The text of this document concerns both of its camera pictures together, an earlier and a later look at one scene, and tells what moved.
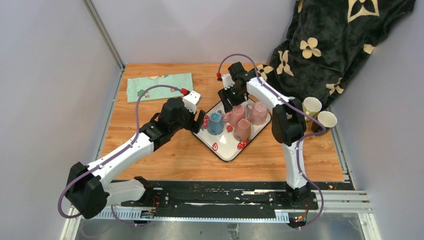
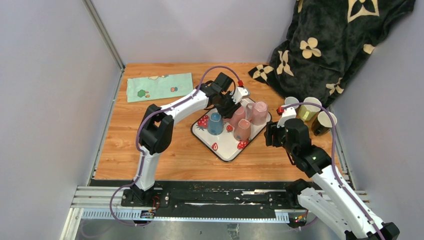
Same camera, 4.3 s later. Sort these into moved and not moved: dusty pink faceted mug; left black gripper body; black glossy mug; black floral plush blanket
Moved: left black gripper body
Not moved: dusty pink faceted mug; black floral plush blanket; black glossy mug
